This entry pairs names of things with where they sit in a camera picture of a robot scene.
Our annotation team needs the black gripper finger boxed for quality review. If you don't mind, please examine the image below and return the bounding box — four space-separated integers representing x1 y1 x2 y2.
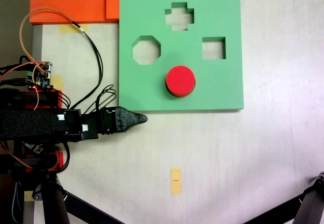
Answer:
116 106 148 124
116 122 139 133

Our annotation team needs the red cylinder block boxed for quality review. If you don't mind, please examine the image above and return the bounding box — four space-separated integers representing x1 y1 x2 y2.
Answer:
165 65 196 99

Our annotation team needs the large orange foam block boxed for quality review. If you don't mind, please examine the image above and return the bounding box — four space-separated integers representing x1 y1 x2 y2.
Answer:
29 0 120 24

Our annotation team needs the green shape sorting board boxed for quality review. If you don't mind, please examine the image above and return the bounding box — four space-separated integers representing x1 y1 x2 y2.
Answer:
118 0 245 113

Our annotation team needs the yellow tape black print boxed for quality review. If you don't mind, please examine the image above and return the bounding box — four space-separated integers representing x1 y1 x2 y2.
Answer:
170 167 182 196

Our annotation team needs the thin black looped cable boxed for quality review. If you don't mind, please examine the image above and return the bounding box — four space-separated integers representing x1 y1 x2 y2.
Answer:
95 83 117 115

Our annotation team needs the circuit board with wires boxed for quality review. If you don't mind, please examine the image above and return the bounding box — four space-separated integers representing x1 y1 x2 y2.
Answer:
26 61 54 89

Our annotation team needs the black cable white marker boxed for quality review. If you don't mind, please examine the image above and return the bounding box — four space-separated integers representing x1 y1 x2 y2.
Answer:
69 20 104 110

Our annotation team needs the orange wire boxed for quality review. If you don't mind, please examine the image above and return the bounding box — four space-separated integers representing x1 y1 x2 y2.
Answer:
19 7 76 73

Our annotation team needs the blue white braided cable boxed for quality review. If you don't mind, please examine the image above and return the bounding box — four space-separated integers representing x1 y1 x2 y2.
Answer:
11 181 21 223

